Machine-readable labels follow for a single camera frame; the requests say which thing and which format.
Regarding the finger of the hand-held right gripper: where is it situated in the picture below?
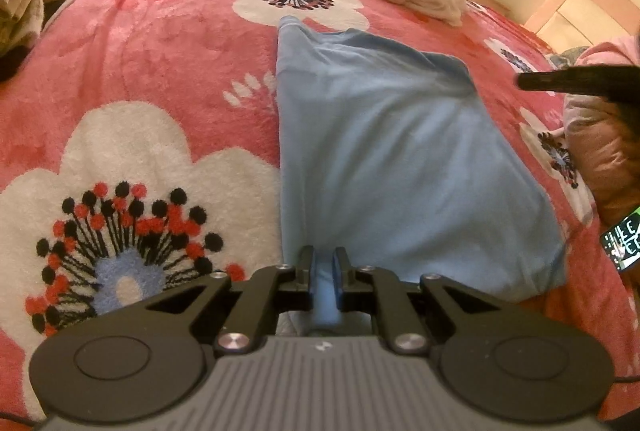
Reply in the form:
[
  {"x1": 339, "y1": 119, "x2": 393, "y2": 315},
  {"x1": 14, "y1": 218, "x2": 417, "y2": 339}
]
[{"x1": 516, "y1": 65, "x2": 640, "y2": 106}]

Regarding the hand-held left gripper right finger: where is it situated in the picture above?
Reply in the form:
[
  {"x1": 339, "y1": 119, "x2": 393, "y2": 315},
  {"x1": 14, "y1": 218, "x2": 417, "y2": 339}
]
[{"x1": 333, "y1": 247, "x2": 503, "y2": 357}]

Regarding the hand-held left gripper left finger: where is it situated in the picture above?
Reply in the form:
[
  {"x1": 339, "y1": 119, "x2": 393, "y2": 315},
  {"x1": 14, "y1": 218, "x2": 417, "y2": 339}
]
[{"x1": 145, "y1": 246, "x2": 318, "y2": 357}]

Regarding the light blue t-shirt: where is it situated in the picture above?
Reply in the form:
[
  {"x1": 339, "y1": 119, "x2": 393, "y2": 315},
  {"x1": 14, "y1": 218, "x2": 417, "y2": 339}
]
[{"x1": 275, "y1": 15, "x2": 569, "y2": 337}]

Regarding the pink puffer jacket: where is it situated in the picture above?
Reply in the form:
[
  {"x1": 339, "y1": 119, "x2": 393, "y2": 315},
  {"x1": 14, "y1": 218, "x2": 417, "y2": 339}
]
[{"x1": 562, "y1": 36, "x2": 640, "y2": 232}]

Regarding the pink headboard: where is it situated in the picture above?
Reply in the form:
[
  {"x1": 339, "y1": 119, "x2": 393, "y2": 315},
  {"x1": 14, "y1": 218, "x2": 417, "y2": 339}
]
[{"x1": 522, "y1": 0, "x2": 640, "y2": 58}]

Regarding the smartphone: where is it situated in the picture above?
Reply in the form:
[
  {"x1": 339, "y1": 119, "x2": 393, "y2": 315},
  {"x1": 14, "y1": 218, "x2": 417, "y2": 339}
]
[{"x1": 599, "y1": 206, "x2": 640, "y2": 273}]

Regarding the pink floral blanket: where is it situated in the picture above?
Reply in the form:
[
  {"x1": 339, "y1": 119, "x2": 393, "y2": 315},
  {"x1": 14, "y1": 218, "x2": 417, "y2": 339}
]
[{"x1": 0, "y1": 0, "x2": 640, "y2": 427}]

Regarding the black cloth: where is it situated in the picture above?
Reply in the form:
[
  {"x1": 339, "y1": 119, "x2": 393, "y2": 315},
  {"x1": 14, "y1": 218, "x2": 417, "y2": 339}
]
[{"x1": 0, "y1": 0, "x2": 87, "y2": 84}]

